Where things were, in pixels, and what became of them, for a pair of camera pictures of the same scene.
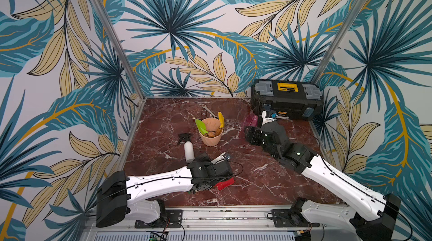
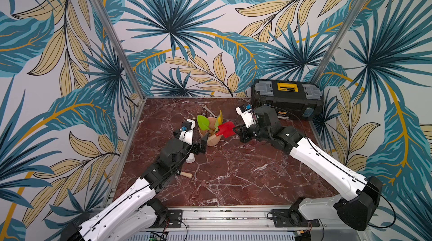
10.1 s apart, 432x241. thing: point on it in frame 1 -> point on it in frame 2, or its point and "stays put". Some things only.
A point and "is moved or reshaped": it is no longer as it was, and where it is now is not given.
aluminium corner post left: [112, 32] stays put
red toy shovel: [224, 183] -> [226, 129]
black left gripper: [205, 158] -> [197, 149]
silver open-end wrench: [205, 107] stays put
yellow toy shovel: [221, 120] stays put
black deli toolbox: [296, 100] stays put
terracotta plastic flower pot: [211, 139] stays put
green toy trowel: [201, 125] is moved or reshaped
